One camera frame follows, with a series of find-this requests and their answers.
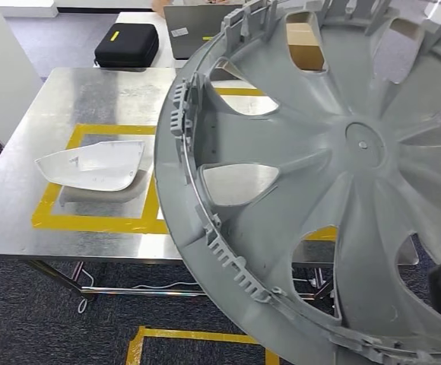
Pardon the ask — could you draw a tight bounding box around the grey plastic wheel cover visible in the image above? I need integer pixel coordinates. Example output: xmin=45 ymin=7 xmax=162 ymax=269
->
xmin=153 ymin=0 xmax=441 ymax=365

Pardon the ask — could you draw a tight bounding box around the white mirror cover part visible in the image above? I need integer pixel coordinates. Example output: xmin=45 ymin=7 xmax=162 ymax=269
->
xmin=35 ymin=140 xmax=146 ymax=193

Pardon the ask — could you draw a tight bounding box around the steel workbench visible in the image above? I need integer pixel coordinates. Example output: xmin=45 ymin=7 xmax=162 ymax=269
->
xmin=0 ymin=65 xmax=420 ymax=303

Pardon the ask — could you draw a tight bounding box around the brown cardboard box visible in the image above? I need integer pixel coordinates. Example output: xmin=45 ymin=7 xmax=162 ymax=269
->
xmin=285 ymin=22 xmax=325 ymax=71

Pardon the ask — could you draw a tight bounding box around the yellow floor tape square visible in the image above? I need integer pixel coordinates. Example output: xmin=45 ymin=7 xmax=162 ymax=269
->
xmin=125 ymin=325 xmax=280 ymax=365

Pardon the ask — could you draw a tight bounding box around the grey laptop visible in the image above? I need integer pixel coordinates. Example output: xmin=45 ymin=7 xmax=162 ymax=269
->
xmin=163 ymin=4 xmax=244 ymax=60

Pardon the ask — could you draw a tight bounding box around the person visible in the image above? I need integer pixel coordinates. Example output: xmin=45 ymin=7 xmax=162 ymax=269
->
xmin=151 ymin=0 xmax=179 ymax=18

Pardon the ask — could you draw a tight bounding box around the black zip case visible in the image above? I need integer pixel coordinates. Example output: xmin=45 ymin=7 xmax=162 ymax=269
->
xmin=94 ymin=22 xmax=159 ymax=70

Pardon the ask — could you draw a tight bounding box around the white cabinet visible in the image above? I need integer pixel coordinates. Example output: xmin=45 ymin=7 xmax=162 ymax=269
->
xmin=0 ymin=5 xmax=45 ymax=152

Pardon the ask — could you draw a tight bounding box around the white cable under workbench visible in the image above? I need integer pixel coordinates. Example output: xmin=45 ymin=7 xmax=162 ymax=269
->
xmin=78 ymin=269 xmax=206 ymax=314

